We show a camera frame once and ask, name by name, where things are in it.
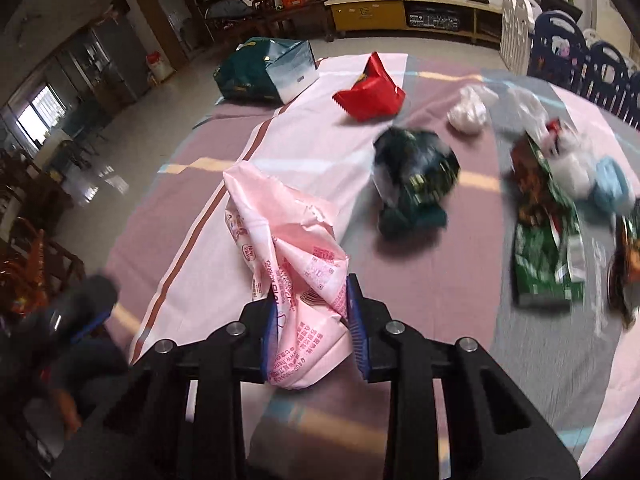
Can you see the wooden tv cabinet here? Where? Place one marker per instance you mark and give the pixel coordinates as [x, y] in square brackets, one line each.
[478, 21]

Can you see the dark green gift bag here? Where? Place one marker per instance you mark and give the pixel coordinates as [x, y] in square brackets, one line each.
[267, 70]

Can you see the green snack wrapper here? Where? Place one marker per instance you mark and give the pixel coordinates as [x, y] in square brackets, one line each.
[548, 255]

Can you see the white plastic bag wad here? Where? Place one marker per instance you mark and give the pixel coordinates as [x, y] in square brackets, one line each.
[568, 153]

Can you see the blue white baby fence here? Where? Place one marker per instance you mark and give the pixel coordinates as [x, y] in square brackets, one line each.
[549, 45]

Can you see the light blue face mask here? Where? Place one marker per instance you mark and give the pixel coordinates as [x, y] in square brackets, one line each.
[611, 191]

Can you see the dark wooden armchair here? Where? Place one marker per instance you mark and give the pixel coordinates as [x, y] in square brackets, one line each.
[230, 20]

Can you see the plaid tablecloth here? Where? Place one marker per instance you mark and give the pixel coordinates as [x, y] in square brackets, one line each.
[181, 274]

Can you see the pink plastic bag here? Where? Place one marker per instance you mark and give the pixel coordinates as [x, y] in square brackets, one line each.
[287, 239]

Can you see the white tissue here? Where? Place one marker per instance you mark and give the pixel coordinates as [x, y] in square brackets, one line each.
[470, 116]

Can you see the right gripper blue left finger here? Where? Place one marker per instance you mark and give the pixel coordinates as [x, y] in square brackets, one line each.
[269, 340]

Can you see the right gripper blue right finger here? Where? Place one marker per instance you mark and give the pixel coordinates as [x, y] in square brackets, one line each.
[357, 324]

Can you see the dark green wrapper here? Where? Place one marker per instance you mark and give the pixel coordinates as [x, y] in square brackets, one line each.
[413, 172]

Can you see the green brown snack pouch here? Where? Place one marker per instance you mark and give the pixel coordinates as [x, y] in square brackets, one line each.
[623, 273]

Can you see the red paper bag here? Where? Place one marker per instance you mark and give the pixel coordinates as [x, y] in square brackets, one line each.
[373, 96]

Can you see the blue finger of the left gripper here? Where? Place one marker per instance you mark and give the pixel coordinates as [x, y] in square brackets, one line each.
[90, 327]

